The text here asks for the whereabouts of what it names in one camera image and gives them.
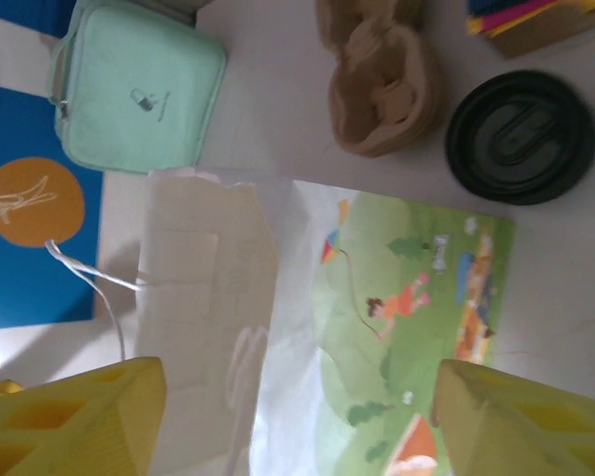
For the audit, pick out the brown napkin stack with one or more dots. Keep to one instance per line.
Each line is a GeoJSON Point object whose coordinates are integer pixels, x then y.
{"type": "Point", "coordinates": [550, 39]}

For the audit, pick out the black cup lid stack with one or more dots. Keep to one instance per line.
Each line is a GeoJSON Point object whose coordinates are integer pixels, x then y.
{"type": "Point", "coordinates": [520, 139]}

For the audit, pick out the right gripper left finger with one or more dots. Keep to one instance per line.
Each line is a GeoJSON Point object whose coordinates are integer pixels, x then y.
{"type": "Point", "coordinates": [54, 426]}

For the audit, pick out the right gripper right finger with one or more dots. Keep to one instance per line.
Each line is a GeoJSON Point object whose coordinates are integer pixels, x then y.
{"type": "Point", "coordinates": [525, 431]}

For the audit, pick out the yellow napkin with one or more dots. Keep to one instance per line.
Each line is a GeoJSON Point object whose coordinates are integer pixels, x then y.
{"type": "Point", "coordinates": [535, 17]}

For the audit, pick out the white printed paper bag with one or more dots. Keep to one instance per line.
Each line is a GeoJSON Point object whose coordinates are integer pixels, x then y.
{"type": "Point", "coordinates": [287, 297]}

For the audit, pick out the mint green zip pouch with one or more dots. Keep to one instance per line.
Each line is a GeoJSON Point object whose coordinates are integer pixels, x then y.
{"type": "Point", "coordinates": [134, 89]}

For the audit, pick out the blue floral wall poster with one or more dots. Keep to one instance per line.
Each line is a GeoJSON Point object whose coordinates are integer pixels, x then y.
{"type": "Point", "coordinates": [30, 277]}

